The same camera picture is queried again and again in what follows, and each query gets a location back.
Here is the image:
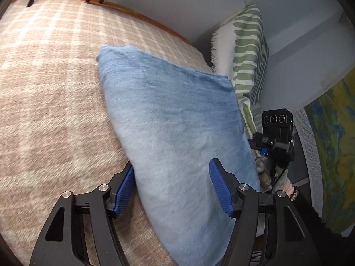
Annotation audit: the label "yellow green patterned rug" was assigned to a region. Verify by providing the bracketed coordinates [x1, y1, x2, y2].
[292, 78, 355, 237]

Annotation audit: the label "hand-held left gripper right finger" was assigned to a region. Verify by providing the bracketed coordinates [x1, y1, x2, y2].
[209, 158, 322, 266]

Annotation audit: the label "wooden bed frame edge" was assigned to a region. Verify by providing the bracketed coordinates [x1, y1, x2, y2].
[12, 0, 195, 45]

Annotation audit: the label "person's right hand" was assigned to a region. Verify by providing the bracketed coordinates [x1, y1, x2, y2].
[255, 156, 274, 193]

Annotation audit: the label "blue denim pants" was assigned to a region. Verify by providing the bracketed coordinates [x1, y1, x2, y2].
[96, 46, 261, 266]

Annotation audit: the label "beige plaid blanket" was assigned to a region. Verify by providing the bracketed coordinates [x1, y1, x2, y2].
[0, 0, 214, 266]

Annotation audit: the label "white green leaf pillow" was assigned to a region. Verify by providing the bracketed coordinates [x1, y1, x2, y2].
[211, 4, 270, 145]

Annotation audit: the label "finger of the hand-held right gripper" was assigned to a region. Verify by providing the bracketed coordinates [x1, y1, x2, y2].
[250, 131, 278, 157]

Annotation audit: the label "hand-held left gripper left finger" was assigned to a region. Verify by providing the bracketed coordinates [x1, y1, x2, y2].
[29, 162, 136, 266]

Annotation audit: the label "person's right forearm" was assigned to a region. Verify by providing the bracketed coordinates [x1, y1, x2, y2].
[273, 177, 355, 241]

